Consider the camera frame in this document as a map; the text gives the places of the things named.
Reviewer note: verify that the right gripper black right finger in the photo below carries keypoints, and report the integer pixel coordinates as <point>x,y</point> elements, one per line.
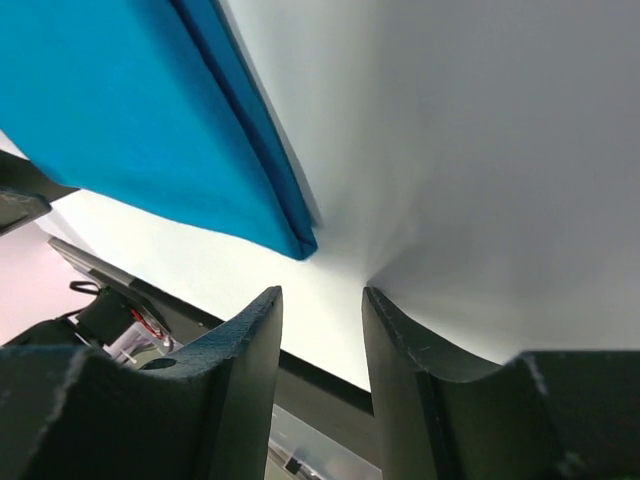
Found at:
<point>445,413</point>

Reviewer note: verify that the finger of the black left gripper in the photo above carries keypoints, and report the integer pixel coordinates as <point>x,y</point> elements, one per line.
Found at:
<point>26,192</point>

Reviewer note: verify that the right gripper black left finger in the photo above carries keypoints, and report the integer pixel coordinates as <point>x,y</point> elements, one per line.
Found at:
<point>202,412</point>

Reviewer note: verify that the blue t-shirt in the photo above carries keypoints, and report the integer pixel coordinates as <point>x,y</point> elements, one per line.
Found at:
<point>151,103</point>

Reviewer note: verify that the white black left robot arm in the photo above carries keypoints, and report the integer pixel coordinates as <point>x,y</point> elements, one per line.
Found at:
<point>126,327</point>

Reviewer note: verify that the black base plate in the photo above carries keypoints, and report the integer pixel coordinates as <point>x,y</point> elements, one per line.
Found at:
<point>322,427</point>

